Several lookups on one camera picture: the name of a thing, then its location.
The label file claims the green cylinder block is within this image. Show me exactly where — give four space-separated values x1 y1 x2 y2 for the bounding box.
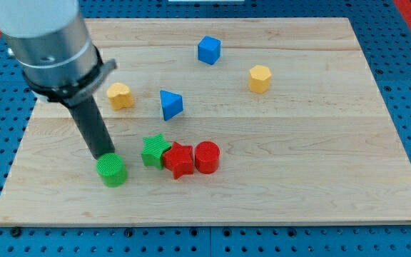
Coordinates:
96 153 127 188

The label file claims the green star block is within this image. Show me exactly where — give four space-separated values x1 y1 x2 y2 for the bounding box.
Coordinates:
141 133 171 170

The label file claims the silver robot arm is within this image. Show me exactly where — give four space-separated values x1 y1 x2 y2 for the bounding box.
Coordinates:
0 0 117 158

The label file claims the blue cube block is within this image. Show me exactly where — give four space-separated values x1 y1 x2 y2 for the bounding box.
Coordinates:
198 36 221 65

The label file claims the red cylinder block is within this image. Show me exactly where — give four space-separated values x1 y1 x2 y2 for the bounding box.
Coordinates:
194 141 220 174

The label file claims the yellow heart block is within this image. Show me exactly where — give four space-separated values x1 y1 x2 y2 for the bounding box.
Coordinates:
106 83 135 111

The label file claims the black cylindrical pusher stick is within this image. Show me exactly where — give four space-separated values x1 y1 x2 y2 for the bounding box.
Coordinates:
68 96 115 159

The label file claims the wooden board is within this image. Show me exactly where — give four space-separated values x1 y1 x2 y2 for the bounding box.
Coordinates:
0 18 411 227

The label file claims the yellow hexagon block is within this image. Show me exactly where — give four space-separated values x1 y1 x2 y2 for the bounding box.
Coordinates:
248 65 272 94

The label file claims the blue triangle block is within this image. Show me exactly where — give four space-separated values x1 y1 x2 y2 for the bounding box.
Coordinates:
160 90 183 121

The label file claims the red star block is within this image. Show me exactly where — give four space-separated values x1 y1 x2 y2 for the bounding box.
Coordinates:
162 141 194 179

